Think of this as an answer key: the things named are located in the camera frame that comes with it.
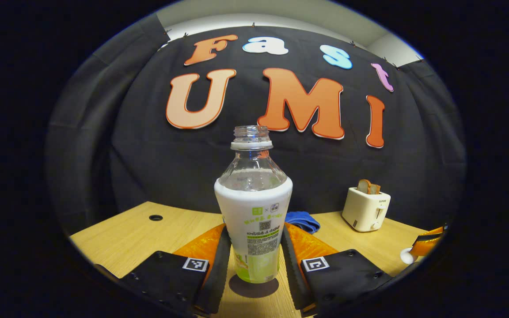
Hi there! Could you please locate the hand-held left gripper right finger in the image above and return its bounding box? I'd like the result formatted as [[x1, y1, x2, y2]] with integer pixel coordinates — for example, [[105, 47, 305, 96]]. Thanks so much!
[[281, 222, 393, 318]]

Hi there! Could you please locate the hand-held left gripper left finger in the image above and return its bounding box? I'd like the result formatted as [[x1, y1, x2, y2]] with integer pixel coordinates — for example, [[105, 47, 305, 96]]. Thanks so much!
[[95, 223, 232, 316]]

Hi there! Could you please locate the dark round coaster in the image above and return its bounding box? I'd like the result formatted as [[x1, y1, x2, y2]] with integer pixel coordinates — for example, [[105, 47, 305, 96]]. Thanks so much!
[[229, 274, 279, 299]]

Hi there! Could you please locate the clear water bottle white label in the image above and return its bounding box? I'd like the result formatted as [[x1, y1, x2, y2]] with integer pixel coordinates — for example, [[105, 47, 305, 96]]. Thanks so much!
[[214, 125, 293, 284]]

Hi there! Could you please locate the blue towel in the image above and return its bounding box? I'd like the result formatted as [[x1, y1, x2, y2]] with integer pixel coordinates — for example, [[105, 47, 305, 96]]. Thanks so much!
[[285, 211, 321, 235]]

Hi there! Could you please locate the white toaster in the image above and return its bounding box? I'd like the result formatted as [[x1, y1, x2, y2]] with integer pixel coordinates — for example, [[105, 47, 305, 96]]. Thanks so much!
[[342, 187, 391, 232]]

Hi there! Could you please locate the black backdrop cloth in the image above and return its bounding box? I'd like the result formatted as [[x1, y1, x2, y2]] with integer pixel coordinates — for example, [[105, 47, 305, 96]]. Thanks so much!
[[45, 13, 467, 235]]

